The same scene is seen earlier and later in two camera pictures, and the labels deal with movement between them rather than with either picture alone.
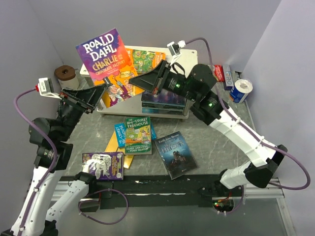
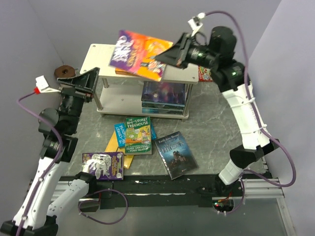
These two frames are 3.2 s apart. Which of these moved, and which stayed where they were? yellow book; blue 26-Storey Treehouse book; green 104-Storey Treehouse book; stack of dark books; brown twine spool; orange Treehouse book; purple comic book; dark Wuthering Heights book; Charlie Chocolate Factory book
Moved: Charlie Chocolate Factory book; orange Treehouse book
Stayed: purple comic book; brown twine spool; green 104-Storey Treehouse book; dark Wuthering Heights book; yellow book; stack of dark books; blue 26-Storey Treehouse book
